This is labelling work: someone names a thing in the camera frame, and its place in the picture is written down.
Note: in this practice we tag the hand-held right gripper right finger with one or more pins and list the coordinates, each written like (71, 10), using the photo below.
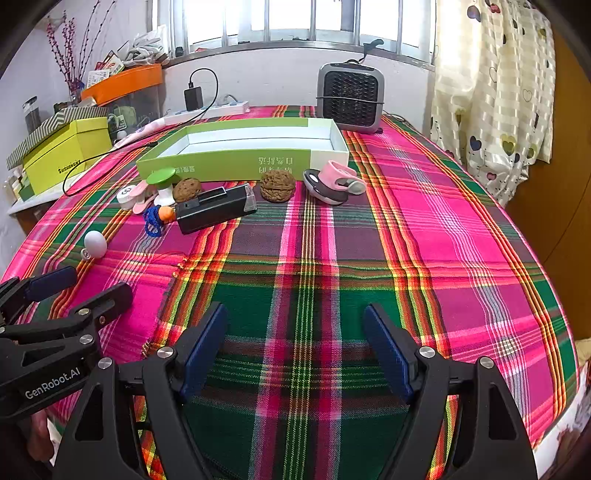
(388, 355)

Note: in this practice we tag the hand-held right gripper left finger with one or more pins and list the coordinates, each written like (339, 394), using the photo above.
(205, 350)

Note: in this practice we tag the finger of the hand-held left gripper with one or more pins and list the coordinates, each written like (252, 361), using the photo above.
(51, 282)
(111, 300)

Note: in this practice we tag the white small cap piece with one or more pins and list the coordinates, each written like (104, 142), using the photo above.
(94, 243)

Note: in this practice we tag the long pink clip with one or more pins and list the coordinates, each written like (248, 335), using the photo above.
(145, 203)

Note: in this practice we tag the green cap white mushroom toy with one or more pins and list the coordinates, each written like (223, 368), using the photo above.
(160, 177)

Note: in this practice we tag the brown walnut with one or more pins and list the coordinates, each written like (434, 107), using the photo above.
(187, 190)
(277, 185)

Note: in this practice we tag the black rectangular device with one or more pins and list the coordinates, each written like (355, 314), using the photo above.
(212, 212)

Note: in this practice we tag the green white shallow box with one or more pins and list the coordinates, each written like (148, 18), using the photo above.
(221, 164)

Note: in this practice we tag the black round holder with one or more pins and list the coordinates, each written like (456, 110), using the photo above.
(323, 191)

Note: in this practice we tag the person's left hand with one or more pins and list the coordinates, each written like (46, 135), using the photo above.
(40, 431)

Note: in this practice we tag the pink green plaid blanket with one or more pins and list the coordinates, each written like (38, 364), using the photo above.
(323, 258)

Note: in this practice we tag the yellow-green cardboard box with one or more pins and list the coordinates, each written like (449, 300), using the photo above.
(60, 157)

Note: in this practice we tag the striped grey box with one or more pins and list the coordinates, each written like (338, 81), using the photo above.
(46, 127)

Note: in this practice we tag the glass jar black lid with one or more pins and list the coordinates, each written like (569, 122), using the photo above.
(31, 115)

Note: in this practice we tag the pink white tube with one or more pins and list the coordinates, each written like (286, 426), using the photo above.
(138, 133)

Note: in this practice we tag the orange plastic tray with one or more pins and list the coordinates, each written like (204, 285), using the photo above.
(129, 83)

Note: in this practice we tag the black charger adapter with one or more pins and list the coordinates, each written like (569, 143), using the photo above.
(194, 98)

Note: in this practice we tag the stack of paper packets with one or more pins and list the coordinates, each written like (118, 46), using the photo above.
(106, 67)

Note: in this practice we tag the white power strip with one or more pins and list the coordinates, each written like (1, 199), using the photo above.
(231, 108)

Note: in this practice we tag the purple flower branches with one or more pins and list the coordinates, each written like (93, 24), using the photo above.
(69, 55)

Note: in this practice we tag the wooden cabinet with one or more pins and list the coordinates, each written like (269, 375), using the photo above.
(568, 207)

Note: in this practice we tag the white cloth bundle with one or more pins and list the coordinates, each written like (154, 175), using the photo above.
(145, 46)

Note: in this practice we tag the small grey fan heater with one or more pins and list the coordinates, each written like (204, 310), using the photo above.
(351, 97)

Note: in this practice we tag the heart print curtain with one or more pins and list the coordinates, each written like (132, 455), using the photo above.
(489, 92)

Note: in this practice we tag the black window hook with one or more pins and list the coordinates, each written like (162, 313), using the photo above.
(371, 45)

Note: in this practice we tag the window with metal bars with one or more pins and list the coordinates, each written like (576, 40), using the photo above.
(300, 18)

